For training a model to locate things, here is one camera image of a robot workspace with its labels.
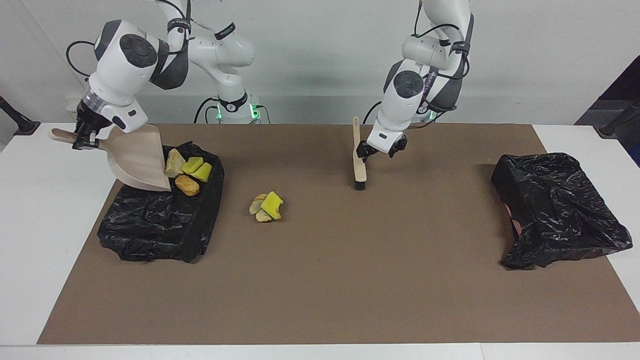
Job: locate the beige hand brush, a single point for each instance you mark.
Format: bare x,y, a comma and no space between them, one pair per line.
359,175

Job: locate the sliced tan bread piece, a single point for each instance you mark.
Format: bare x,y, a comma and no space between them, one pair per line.
256,204

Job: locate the brown table mat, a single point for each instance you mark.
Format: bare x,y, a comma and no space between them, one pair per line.
320,310

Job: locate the brown bread roll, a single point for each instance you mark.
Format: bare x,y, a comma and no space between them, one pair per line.
187,185

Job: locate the white wall socket box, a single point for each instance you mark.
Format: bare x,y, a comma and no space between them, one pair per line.
71,111

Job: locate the beige plastic dustpan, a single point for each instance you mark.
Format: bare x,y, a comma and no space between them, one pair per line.
135,160

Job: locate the black bag lined bin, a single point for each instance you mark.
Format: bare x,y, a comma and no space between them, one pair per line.
560,210
150,225

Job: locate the small tan bread chunk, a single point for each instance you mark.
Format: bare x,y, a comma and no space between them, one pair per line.
263,216

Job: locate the large yellow sponge piece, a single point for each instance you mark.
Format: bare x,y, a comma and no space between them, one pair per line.
271,204

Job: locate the black stand foot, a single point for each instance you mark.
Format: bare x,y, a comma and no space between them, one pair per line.
22,126
617,125

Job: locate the pale stone-like chunk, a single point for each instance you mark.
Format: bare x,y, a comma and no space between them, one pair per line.
175,162

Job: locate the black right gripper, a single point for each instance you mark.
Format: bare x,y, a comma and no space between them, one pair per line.
90,120

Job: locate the pink plastic bin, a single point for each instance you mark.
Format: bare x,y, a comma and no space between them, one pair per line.
516,226

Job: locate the small yellow sponge piece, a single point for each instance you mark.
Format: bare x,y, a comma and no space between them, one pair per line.
192,165
203,172

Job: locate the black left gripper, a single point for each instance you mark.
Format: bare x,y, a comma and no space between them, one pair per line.
384,151

